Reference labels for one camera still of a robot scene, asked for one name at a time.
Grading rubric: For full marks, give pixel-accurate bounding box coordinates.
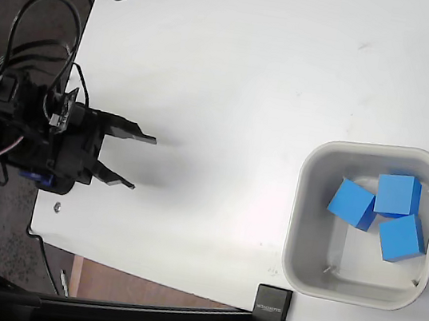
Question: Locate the black table clamp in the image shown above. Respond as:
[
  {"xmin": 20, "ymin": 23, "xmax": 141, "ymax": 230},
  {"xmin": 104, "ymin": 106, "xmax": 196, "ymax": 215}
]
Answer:
[{"xmin": 247, "ymin": 282, "xmax": 320, "ymax": 321}]

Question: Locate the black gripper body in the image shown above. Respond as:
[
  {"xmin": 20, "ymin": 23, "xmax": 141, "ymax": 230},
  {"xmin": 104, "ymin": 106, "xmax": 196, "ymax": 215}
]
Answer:
[{"xmin": 45, "ymin": 119, "xmax": 109, "ymax": 188}]

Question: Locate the blue cube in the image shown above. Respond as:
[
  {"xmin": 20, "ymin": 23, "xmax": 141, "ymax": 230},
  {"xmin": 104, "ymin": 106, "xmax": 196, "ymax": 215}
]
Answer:
[
  {"xmin": 372, "ymin": 171, "xmax": 425, "ymax": 222},
  {"xmin": 373, "ymin": 208, "xmax": 429, "ymax": 268},
  {"xmin": 324, "ymin": 174, "xmax": 383, "ymax": 234}
]

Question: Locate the thin black cable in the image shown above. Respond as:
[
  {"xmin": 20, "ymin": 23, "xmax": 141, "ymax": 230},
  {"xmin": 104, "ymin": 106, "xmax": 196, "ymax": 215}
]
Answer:
[{"xmin": 19, "ymin": 229, "xmax": 68, "ymax": 295}]

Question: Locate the flat black ribbon cable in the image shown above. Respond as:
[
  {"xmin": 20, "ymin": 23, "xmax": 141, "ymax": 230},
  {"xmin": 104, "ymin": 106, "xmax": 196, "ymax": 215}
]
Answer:
[{"xmin": 10, "ymin": 33, "xmax": 76, "ymax": 72}]

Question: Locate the small white stick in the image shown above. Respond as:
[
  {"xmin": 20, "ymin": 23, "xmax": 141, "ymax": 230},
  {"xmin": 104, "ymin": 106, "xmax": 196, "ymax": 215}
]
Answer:
[{"xmin": 57, "ymin": 268, "xmax": 73, "ymax": 297}]

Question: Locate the black wrist camera board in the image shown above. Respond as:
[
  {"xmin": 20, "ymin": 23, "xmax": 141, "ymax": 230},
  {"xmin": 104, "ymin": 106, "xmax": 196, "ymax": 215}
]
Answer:
[{"xmin": 46, "ymin": 83, "xmax": 93, "ymax": 139}]

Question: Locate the white square plastic bin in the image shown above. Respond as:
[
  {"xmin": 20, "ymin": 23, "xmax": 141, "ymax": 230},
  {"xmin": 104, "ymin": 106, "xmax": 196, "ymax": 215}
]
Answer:
[{"xmin": 276, "ymin": 130, "xmax": 429, "ymax": 316}]

